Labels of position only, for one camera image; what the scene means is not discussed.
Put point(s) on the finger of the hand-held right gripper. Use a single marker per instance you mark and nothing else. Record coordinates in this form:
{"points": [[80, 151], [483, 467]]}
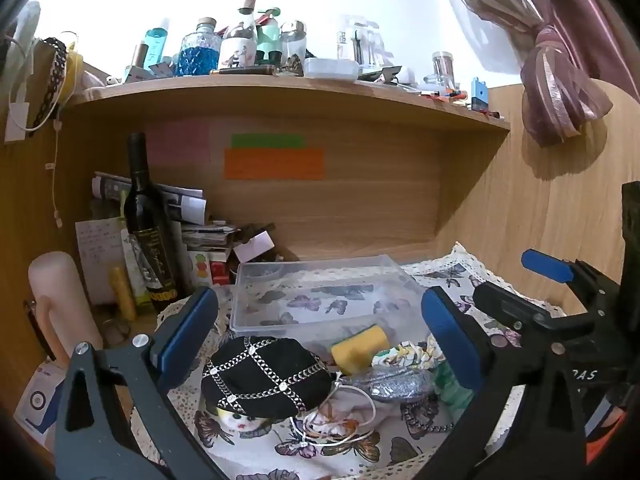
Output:
{"points": [[510, 305], [547, 265]]}

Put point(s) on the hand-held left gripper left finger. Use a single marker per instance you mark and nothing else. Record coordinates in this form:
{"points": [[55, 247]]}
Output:
{"points": [[187, 332]]}

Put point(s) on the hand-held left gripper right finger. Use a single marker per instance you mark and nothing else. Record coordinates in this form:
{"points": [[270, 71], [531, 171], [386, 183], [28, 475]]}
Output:
{"points": [[445, 340]]}

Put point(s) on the yellow sponge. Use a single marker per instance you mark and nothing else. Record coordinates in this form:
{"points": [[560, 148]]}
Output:
{"points": [[360, 349]]}

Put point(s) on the clear plastic storage box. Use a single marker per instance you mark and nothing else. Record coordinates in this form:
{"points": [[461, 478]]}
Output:
{"points": [[320, 295]]}

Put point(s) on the floral fabric scrunchie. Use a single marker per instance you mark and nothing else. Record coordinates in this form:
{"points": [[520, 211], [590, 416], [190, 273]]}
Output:
{"points": [[407, 355]]}

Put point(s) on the green cloth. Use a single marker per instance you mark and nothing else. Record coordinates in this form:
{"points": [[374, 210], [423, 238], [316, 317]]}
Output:
{"points": [[452, 392]]}

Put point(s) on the silver glitter pouch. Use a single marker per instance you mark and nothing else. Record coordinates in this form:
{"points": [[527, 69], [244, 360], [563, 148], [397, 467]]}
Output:
{"points": [[395, 382]]}

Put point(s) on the yellow tube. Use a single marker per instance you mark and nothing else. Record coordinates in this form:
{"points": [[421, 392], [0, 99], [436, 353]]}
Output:
{"points": [[122, 292]]}

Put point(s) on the dark wine bottle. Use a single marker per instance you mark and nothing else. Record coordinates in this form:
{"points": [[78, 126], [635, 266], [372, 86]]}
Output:
{"points": [[150, 240]]}

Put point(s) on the small doll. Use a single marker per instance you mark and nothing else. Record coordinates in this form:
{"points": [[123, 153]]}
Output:
{"points": [[240, 420]]}

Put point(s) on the white card box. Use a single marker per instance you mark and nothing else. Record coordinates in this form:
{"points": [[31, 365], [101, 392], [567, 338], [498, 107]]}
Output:
{"points": [[255, 247]]}

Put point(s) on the stack of papers and booklets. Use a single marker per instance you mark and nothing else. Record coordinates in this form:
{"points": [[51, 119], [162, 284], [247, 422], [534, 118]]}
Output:
{"points": [[195, 220]]}

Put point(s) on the white handwritten note paper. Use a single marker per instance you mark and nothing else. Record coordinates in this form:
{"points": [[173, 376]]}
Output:
{"points": [[100, 255]]}

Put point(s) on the cream pink cylinder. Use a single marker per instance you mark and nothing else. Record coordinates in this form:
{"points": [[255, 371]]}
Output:
{"points": [[60, 305]]}

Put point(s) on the butterfly print tablecloth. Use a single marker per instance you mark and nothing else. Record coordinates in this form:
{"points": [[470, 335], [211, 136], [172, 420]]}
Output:
{"points": [[325, 450]]}

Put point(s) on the white blue box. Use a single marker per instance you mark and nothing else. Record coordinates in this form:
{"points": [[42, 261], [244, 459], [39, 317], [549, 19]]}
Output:
{"points": [[37, 400]]}

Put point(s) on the blue small box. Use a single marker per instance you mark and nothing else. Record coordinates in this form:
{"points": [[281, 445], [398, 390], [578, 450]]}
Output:
{"points": [[478, 92]]}

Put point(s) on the orange sticky note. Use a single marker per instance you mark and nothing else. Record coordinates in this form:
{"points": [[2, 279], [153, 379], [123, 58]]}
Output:
{"points": [[272, 164]]}

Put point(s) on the pink sticky note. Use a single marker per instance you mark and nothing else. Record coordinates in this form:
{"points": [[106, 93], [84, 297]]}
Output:
{"points": [[177, 142]]}

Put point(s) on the green sticky note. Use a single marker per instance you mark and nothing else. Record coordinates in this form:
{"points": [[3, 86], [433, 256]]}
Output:
{"points": [[267, 140]]}

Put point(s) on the mauve curtain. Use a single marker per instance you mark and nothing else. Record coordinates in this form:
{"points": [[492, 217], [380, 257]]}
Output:
{"points": [[540, 45]]}

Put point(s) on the small clear glass bottle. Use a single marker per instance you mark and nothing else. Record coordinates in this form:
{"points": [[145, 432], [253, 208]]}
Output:
{"points": [[442, 70]]}

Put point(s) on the wooden shelf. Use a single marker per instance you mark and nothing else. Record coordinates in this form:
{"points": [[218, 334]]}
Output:
{"points": [[280, 92]]}

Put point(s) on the blue liquid glass bottle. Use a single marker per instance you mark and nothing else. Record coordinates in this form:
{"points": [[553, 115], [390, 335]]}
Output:
{"points": [[199, 52]]}

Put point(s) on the black lace headband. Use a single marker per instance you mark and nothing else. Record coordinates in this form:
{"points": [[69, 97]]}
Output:
{"points": [[52, 80]]}

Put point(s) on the clear acrylic organizer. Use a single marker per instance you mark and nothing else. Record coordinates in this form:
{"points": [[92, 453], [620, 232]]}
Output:
{"points": [[360, 42]]}

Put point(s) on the light blue plastic bottle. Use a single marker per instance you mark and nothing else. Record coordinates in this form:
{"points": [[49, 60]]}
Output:
{"points": [[157, 42]]}

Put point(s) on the white flat case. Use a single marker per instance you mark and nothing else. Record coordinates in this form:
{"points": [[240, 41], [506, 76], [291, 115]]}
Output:
{"points": [[331, 67]]}

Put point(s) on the white label glass bottle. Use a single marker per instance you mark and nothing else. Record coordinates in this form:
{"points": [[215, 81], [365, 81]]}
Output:
{"points": [[240, 35]]}

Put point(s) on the clear glass jar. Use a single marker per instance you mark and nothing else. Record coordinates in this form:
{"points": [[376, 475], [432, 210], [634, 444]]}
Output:
{"points": [[292, 42]]}

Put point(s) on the teal pump bottle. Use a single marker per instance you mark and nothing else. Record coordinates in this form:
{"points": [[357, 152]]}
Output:
{"points": [[269, 35]]}

